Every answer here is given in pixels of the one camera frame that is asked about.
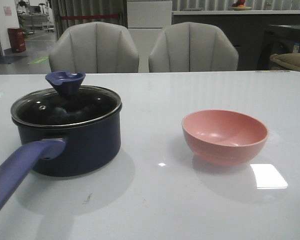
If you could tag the pink bowl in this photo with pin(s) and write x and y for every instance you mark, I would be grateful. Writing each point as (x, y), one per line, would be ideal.
(224, 137)

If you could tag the glass pot lid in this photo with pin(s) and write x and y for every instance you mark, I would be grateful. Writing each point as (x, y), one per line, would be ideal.
(67, 103)

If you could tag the dark blue saucepan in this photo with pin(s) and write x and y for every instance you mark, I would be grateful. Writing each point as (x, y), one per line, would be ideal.
(60, 152)

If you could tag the right grey upholstered chair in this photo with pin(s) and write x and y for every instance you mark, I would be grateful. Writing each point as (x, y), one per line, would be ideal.
(192, 47)

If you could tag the grey upholstered chair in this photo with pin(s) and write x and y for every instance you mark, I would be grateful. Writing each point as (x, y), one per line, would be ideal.
(192, 47)
(95, 47)

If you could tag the left grey upholstered chair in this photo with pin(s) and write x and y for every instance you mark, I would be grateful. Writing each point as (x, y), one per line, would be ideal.
(95, 47)

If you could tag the white drawer cabinet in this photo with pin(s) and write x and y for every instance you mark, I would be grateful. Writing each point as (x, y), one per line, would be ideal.
(145, 19)

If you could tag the dark kitchen counter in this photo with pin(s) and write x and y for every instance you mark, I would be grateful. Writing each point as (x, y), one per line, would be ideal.
(245, 29)

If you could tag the colour sticker strip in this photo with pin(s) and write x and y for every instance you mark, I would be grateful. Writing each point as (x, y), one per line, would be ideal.
(273, 71)

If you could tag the fruit plate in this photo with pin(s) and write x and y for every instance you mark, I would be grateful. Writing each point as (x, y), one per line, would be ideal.
(240, 5)

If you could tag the metal trolley rack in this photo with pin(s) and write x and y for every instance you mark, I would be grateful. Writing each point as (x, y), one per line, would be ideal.
(35, 14)

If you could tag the tan sofa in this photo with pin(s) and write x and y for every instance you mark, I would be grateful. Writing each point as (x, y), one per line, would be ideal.
(287, 62)

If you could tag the dark floor mat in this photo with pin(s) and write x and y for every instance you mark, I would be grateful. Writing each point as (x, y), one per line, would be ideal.
(6, 60)

